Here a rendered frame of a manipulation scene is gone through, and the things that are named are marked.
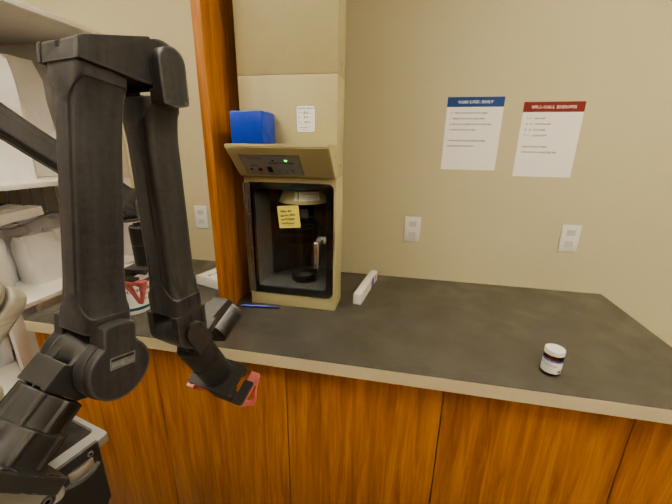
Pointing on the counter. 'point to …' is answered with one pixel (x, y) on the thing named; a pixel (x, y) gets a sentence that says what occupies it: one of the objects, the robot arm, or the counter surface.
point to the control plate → (272, 164)
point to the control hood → (320, 160)
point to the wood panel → (225, 72)
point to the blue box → (252, 127)
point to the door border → (249, 236)
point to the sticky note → (288, 216)
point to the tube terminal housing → (288, 93)
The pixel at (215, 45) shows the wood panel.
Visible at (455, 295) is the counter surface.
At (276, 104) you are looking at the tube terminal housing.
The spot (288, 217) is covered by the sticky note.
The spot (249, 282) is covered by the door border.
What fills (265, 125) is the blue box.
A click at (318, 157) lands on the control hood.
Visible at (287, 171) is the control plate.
